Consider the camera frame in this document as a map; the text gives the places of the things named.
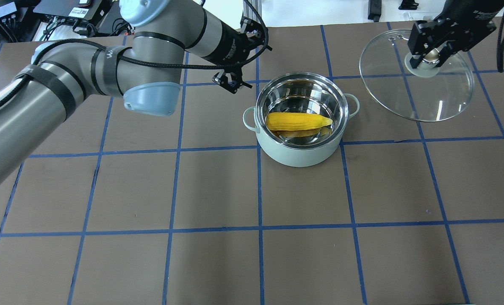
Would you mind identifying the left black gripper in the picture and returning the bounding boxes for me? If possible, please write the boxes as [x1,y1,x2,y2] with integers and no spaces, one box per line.
[212,22,273,94]

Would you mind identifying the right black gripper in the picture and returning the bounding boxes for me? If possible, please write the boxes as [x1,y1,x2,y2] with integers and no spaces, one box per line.
[407,0,504,68]

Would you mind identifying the glass pot lid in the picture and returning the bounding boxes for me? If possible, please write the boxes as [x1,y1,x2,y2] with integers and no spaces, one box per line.
[359,29,475,123]

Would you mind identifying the yellow corn cob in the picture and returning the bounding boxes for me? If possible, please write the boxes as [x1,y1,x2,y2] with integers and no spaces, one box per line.
[266,112,333,131]

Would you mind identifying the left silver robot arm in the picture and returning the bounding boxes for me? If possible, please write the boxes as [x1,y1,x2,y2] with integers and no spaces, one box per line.
[0,0,271,184]

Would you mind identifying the pale green cooking pot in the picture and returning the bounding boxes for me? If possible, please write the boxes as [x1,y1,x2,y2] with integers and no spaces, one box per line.
[242,72,360,167]

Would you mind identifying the clear plastic holder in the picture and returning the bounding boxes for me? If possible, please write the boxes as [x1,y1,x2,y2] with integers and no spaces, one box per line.
[402,10,440,21]

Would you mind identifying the black power adapter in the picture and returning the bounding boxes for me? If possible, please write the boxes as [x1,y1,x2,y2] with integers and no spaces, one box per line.
[367,0,382,22]

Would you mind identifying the black electronics box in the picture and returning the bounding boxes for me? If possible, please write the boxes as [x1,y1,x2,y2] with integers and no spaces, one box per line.
[33,0,122,37]

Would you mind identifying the aluminium frame post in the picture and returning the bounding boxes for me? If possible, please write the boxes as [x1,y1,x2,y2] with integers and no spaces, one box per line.
[241,0,263,33]

